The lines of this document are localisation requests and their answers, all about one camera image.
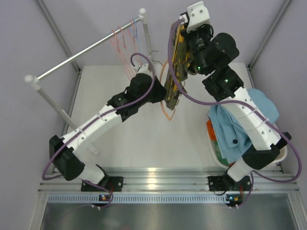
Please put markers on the green white patterned trousers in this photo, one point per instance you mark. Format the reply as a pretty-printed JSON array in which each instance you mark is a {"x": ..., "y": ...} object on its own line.
[{"x": 217, "y": 152}]

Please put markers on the silver clothes rack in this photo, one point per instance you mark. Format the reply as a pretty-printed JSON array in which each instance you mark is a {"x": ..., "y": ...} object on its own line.
[{"x": 35, "y": 81}]

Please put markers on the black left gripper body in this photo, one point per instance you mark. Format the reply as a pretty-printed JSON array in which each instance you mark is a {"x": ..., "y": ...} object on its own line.
[{"x": 156, "y": 95}]

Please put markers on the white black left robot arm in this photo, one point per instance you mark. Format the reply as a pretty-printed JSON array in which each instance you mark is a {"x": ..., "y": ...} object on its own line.
[{"x": 66, "y": 151}]

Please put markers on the aluminium rail frame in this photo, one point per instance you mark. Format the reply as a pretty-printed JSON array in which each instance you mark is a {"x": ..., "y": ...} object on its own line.
[{"x": 159, "y": 180}]

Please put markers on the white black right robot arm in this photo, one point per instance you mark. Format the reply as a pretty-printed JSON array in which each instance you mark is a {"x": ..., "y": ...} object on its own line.
[{"x": 212, "y": 55}]

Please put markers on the light blue trousers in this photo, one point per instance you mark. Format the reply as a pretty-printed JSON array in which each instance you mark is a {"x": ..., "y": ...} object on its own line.
[{"x": 232, "y": 140}]

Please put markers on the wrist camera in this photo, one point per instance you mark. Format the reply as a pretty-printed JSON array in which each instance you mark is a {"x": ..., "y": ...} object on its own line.
[
  {"x": 196, "y": 16},
  {"x": 144, "y": 68}
]

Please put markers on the white perforated plastic basket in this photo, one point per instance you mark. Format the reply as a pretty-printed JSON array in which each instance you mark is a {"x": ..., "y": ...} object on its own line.
[{"x": 281, "y": 156}]

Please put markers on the orange trousers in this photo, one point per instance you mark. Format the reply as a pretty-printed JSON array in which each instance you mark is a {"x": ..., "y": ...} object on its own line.
[{"x": 211, "y": 136}]

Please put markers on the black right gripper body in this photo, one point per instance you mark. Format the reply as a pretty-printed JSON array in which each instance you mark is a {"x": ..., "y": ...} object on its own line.
[{"x": 199, "y": 40}]

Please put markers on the perforated cable duct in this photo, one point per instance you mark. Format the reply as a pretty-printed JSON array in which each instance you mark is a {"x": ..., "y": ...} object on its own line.
[{"x": 144, "y": 198}]

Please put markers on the blue wire hanger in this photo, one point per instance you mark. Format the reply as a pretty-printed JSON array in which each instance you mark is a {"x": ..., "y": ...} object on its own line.
[{"x": 134, "y": 29}]

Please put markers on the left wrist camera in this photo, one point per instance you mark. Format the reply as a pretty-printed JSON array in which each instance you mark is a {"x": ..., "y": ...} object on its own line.
[{"x": 144, "y": 68}]

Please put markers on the pink hanger with orange trousers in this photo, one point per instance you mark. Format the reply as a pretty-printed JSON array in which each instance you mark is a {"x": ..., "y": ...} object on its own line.
[{"x": 134, "y": 47}]

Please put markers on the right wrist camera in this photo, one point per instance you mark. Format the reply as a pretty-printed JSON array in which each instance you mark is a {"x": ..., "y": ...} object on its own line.
[{"x": 196, "y": 16}]

